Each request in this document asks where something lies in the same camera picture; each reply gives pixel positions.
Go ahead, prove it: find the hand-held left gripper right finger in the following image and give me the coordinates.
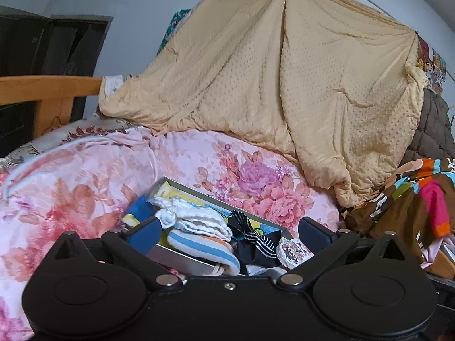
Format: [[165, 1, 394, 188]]
[[277, 216, 406, 288]]

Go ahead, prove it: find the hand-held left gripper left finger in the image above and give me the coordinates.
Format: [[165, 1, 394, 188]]
[[53, 216, 182, 288]]

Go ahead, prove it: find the white cartoon print pouch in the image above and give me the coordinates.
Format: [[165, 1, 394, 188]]
[[275, 237, 315, 270]]

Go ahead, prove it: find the grey tray box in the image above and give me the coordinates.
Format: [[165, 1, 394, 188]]
[[123, 177, 295, 278]]

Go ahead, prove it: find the white small towel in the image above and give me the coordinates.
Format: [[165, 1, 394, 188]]
[[149, 196, 233, 244]]

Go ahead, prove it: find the striped cloth with yellow cuff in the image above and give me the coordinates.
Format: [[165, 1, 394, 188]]
[[167, 229, 242, 276]]

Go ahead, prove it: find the black white striped sock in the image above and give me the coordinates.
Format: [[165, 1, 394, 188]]
[[227, 210, 283, 267]]

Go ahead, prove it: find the beige rope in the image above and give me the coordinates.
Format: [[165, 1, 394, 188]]
[[208, 261, 228, 277]]

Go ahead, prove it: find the pink floral bed quilt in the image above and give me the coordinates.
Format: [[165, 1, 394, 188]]
[[0, 126, 342, 341]]

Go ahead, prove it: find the brown multicoloured garment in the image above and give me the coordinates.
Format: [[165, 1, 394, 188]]
[[343, 156, 455, 267]]

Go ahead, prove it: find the light pink cloth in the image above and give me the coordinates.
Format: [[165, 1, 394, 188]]
[[419, 234, 455, 271]]

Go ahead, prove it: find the wooden board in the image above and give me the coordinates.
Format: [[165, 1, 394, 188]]
[[423, 247, 455, 279]]

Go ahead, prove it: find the dark brown quilted jacket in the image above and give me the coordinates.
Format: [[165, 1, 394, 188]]
[[398, 89, 455, 167]]

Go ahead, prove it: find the beige dotted quilt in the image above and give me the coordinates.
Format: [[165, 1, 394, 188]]
[[98, 0, 431, 207]]

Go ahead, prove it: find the dark cabinet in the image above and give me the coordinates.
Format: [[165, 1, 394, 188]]
[[0, 5, 114, 148]]

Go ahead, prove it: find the wooden bed rail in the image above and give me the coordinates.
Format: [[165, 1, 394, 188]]
[[0, 76, 104, 137]]

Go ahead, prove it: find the colourful figure wall poster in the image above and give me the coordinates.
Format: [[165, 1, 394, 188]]
[[416, 36, 448, 95]]

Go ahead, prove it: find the teal wall poster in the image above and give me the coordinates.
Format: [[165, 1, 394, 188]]
[[156, 7, 194, 55]]

